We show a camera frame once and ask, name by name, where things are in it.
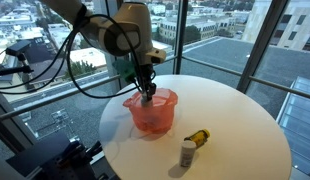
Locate grey window column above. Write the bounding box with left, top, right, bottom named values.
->
left=93, top=0, right=122, bottom=88

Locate dark window mullion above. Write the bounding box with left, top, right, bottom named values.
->
left=174, top=0, right=190, bottom=76
left=236, top=0, right=290, bottom=93

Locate grey window handrail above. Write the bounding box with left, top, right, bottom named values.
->
left=180, top=55, right=310, bottom=100

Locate round white pedestal table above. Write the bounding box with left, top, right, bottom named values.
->
left=98, top=74, right=293, bottom=180

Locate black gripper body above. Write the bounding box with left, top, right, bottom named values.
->
left=138, top=62, right=158, bottom=88

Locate black cable strap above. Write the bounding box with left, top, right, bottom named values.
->
left=74, top=3, right=90, bottom=27

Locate short white-capped bottle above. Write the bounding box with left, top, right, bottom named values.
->
left=140, top=94, right=154, bottom=108

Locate yellow pill bottle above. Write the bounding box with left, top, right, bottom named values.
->
left=183, top=128, right=211, bottom=149

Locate black external camera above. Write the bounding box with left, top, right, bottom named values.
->
left=4, top=39, right=33, bottom=57

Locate white tubular handrail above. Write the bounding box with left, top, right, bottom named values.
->
left=0, top=56, right=179, bottom=120

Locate tall white labelled bottle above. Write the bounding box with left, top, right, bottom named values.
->
left=178, top=139, right=197, bottom=168

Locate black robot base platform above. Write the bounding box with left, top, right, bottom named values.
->
left=6, top=132, right=103, bottom=180

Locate thick black looping cable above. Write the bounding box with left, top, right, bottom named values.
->
left=64, top=13, right=146, bottom=100

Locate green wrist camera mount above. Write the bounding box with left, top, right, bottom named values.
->
left=112, top=59, right=139, bottom=84

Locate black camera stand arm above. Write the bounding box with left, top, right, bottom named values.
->
left=0, top=53, right=35, bottom=77

